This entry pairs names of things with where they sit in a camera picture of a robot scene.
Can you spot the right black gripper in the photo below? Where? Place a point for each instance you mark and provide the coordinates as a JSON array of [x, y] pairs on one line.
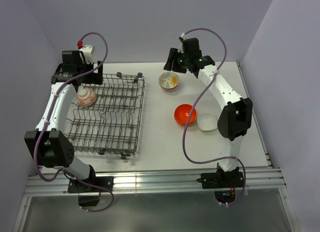
[[168, 65]]

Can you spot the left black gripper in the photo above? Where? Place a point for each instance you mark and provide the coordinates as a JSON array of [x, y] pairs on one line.
[[95, 78]]

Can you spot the white bowl yellow flower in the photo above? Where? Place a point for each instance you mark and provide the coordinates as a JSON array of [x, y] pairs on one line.
[[168, 80]]

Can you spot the orange floral pattern bowl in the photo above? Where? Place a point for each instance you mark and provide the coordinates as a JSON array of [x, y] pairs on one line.
[[86, 97]]

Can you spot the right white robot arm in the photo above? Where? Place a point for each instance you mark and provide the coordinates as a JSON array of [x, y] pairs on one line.
[[236, 112]]

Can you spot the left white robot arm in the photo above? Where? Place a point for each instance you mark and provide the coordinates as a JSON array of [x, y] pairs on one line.
[[47, 144]]

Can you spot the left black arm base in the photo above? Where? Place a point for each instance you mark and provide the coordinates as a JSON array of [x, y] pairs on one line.
[[90, 196]]

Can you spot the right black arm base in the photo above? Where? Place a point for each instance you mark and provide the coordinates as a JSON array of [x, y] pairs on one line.
[[223, 183]]

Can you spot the dark patterned bottom bowl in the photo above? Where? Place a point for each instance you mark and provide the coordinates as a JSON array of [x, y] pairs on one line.
[[171, 90]]

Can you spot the plain orange bowl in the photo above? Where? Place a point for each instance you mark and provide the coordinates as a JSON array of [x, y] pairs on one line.
[[182, 113]]

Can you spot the white square bowl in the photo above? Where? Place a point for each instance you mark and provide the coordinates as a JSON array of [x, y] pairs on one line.
[[207, 122]]

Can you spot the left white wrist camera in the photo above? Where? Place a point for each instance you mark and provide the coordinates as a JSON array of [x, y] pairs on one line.
[[86, 52]]

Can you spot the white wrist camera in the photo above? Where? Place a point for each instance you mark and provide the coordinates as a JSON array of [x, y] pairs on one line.
[[86, 52], [184, 46]]

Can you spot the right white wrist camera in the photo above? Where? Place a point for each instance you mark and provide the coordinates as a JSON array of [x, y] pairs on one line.
[[184, 46]]

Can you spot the grey wire dish rack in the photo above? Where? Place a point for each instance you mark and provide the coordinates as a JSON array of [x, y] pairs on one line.
[[111, 125]]

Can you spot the aluminium mounting rail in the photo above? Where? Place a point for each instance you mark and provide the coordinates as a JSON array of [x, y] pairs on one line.
[[156, 182]]

